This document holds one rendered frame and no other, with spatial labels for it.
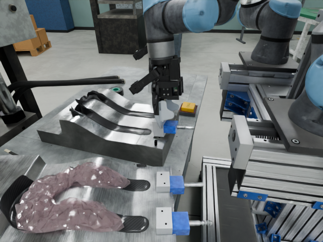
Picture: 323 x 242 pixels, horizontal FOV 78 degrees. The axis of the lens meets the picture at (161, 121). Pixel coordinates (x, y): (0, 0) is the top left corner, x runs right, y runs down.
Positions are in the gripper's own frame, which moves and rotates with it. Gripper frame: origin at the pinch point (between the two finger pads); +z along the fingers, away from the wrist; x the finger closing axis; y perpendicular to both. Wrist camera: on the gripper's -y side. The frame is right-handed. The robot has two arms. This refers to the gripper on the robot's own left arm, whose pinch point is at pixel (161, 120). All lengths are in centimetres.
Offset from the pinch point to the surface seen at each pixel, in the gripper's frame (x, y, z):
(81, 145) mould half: -5.9, -29.8, 8.6
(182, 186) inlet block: -16.3, 9.7, 11.4
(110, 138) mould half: -5.4, -17.0, 4.6
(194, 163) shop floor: 87, -3, 83
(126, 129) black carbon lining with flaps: 1.0, -14.3, 4.5
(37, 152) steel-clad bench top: -11.3, -46.0, 9.8
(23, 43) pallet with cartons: 291, -392, -27
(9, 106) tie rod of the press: 3, -72, -2
